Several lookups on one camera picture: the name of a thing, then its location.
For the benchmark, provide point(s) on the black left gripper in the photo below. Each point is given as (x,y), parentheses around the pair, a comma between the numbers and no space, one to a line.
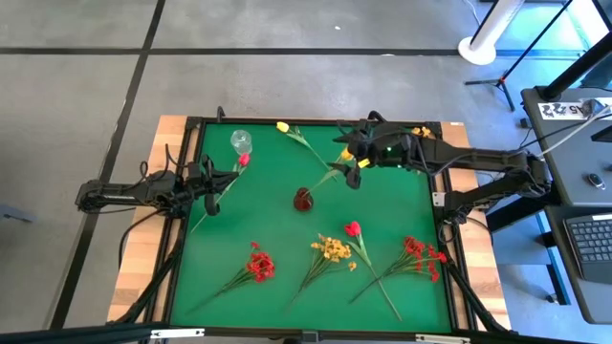
(193,174)

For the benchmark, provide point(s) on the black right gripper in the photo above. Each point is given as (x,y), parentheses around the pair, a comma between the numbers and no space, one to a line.
(385,145)

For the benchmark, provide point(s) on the yellow artificial tulip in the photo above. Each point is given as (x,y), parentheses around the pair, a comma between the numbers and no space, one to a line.
(346,155)
(282,126)

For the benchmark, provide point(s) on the red artificial tulip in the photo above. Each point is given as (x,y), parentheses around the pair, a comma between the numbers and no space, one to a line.
(244,159)
(353,229)

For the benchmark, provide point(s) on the dense red small-flower bunch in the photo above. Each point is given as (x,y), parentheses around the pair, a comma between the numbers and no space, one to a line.
(260,265)

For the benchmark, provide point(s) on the yellow small-flower bunch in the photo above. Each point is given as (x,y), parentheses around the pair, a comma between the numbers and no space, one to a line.
(423,131)
(334,249)

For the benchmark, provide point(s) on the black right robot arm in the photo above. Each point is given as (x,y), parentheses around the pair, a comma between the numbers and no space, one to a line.
(478,157)

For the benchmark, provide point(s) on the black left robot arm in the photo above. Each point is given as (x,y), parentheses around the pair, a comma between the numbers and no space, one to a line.
(119,191)

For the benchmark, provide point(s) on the clear glass vase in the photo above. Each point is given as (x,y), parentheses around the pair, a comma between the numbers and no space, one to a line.
(241,142)

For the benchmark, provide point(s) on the dark red vase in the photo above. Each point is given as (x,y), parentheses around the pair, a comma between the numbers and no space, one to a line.
(303,203)

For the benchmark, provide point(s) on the yellow tape tag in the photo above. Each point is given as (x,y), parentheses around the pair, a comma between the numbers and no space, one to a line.
(363,163)

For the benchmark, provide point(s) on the green table mat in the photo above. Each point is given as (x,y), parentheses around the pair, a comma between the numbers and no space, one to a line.
(406,200)

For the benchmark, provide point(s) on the silver mounting plate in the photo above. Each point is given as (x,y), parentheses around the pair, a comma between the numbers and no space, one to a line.
(439,199)

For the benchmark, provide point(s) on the black tripod stand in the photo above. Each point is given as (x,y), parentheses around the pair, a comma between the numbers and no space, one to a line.
(507,95)

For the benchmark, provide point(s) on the white paper label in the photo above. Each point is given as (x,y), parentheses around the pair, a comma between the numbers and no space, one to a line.
(554,111)

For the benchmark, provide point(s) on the dark grey desk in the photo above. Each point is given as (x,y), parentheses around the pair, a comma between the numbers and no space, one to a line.
(564,157)

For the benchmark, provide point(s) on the black overhead beam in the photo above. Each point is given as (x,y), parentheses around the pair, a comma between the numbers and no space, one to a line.
(72,334)

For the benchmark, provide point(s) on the blue desk leg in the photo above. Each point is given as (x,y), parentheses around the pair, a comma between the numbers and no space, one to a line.
(554,267)

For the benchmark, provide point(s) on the thick black pole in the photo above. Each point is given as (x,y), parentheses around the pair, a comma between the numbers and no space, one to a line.
(578,67)

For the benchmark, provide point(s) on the black key fob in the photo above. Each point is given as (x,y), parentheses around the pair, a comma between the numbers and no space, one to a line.
(596,180)

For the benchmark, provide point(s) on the black device on desk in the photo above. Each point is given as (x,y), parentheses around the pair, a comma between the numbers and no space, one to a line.
(603,135)

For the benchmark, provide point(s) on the black keyboard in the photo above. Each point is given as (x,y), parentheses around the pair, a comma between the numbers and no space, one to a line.
(590,239)

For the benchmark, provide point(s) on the silver beam bracket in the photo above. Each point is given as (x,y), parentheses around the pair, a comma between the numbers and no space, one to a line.
(177,333)
(442,339)

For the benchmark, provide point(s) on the white pedestal stand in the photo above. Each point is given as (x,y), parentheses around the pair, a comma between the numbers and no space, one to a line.
(478,50)

